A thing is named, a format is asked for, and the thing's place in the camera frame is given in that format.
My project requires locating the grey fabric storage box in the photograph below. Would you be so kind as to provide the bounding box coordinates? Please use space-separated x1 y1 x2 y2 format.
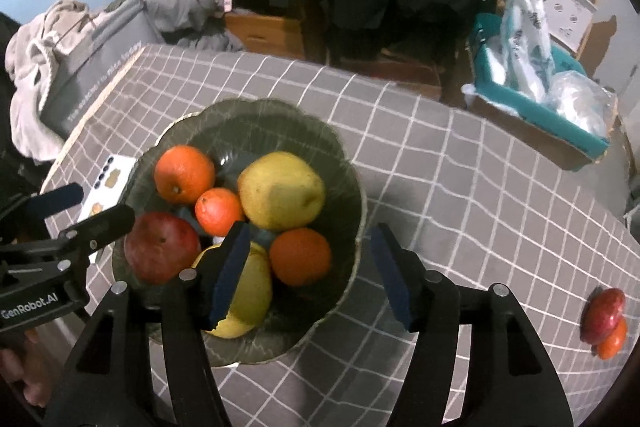
40 0 166 140

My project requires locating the white printed plastic bag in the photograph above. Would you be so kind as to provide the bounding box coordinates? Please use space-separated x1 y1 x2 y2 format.
472 0 558 102

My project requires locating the clear plastic bag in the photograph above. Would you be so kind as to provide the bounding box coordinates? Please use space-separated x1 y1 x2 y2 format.
547 72 618 138

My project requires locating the green glass bowl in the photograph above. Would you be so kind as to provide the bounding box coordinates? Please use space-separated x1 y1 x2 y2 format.
111 98 368 367

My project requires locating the beige clothing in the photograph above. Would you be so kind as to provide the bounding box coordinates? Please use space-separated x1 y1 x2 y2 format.
7 0 108 160

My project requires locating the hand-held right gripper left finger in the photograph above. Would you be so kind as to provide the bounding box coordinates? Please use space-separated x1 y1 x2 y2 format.
42 222 252 427

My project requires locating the white smartphone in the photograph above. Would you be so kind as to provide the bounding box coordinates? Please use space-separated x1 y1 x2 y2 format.
77 155 137 228

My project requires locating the yellow pear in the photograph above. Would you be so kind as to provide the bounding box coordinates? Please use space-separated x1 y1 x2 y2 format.
192 242 273 339

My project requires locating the person's left hand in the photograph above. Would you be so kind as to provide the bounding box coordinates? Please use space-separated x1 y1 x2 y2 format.
0 329 56 408

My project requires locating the large orange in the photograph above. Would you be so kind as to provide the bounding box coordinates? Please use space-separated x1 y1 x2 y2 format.
153 145 217 206

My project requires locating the grey checked tablecloth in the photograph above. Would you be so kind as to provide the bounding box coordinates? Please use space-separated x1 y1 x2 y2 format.
40 44 640 427

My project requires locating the red apple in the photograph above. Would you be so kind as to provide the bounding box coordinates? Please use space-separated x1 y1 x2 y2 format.
580 288 627 344
123 212 202 285

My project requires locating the small orange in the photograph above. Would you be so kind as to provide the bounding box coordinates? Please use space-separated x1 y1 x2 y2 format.
194 188 246 238

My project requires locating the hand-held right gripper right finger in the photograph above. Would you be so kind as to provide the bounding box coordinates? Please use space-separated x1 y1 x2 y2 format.
370 223 576 427

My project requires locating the teal box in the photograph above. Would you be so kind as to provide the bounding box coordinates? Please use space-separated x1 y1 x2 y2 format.
470 13 611 160

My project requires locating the grey clothing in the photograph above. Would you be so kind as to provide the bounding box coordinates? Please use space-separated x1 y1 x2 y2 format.
142 0 246 52

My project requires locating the yellow-green pear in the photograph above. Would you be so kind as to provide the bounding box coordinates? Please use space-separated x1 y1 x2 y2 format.
237 151 327 231

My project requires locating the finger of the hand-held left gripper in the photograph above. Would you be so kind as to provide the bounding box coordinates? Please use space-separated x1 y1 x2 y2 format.
57 204 137 304
22 183 85 224

